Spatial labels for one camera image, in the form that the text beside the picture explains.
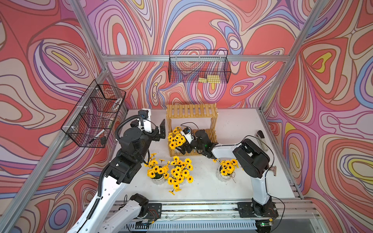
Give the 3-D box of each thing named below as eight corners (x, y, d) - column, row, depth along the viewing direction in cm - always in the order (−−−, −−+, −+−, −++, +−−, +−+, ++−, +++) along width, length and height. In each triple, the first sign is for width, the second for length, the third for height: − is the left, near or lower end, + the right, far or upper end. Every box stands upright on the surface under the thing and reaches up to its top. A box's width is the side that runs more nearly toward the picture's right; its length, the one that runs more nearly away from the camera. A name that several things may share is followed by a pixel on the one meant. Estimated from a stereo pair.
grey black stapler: (262, 152, 98) (266, 148, 93) (254, 135, 107) (257, 130, 102) (266, 152, 98) (270, 147, 93) (258, 135, 107) (261, 130, 102)
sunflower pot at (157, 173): (146, 179, 85) (140, 168, 73) (157, 164, 91) (153, 152, 79) (164, 190, 81) (159, 181, 69) (174, 174, 87) (172, 162, 75)
